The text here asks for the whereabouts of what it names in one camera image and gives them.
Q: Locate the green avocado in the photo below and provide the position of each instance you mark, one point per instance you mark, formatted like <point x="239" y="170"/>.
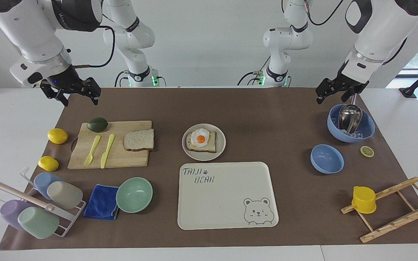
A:
<point x="97" y="124"/>

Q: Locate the green cup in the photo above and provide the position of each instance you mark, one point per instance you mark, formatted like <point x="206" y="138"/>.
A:
<point x="38" y="223"/>

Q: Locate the large blue bowl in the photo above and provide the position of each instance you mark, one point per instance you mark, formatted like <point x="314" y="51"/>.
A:
<point x="368" y="125"/>

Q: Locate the green bowl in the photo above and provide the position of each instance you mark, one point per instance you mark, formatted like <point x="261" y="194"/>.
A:
<point x="134" y="195"/>

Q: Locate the yellow cup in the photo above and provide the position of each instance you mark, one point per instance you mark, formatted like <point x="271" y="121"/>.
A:
<point x="363" y="201"/>

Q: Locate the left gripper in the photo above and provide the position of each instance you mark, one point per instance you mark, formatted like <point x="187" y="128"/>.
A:
<point x="353" y="84"/>

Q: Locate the yellow plastic knife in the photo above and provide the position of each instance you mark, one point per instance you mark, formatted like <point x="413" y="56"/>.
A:
<point x="106" y="152"/>

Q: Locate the fried egg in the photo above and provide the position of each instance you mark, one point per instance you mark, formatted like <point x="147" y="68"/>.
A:
<point x="200" y="138"/>

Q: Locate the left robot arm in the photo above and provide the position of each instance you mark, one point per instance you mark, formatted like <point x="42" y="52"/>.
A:
<point x="379" y="25"/>

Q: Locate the wooden folding rack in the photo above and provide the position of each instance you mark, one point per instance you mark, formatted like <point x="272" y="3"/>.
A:
<point x="397" y="221"/>

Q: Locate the yellow plastic fork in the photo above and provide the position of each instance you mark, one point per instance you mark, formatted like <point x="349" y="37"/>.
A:
<point x="92" y="150"/>

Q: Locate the small blue bowl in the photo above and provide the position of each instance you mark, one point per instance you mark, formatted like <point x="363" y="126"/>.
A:
<point x="327" y="159"/>

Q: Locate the metal scoop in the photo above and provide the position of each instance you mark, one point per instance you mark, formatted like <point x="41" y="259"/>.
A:
<point x="349" y="117"/>

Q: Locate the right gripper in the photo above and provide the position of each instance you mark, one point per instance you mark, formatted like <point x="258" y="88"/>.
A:
<point x="65" y="79"/>

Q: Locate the cream tray with bear print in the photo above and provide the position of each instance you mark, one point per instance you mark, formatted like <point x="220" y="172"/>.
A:
<point x="220" y="203"/>

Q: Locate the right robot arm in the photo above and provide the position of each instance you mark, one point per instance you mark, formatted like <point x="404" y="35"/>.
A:
<point x="31" y="25"/>

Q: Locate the yellow lemon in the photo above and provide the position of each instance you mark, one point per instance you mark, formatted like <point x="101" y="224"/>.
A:
<point x="57" y="136"/>
<point x="48" y="163"/>

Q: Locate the blue cloth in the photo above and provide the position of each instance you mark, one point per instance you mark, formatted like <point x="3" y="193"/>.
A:
<point x="100" y="203"/>

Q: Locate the toasted bread slice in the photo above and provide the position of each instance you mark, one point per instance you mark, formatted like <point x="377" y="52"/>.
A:
<point x="210" y="145"/>

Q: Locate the lemon slice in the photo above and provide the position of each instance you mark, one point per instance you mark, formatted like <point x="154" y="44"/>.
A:
<point x="367" y="151"/>

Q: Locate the wooden cutting board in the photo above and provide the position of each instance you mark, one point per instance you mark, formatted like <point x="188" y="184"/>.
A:
<point x="122" y="157"/>

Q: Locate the round beige plate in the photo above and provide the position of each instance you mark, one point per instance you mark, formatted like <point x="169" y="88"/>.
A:
<point x="220" y="145"/>

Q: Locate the ice cube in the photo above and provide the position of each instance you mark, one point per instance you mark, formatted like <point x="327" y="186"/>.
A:
<point x="358" y="135"/>
<point x="334" y="121"/>

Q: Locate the beige cup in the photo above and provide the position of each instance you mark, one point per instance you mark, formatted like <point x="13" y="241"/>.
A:
<point x="65" y="195"/>

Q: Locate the purple cup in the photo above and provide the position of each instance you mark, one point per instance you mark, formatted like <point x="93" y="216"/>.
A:
<point x="9" y="214"/>

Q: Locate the plain bread slice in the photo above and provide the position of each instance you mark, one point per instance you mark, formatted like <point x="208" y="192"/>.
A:
<point x="139" y="140"/>

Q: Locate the blue cup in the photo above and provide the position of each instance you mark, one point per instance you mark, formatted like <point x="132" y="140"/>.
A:
<point x="42" y="181"/>

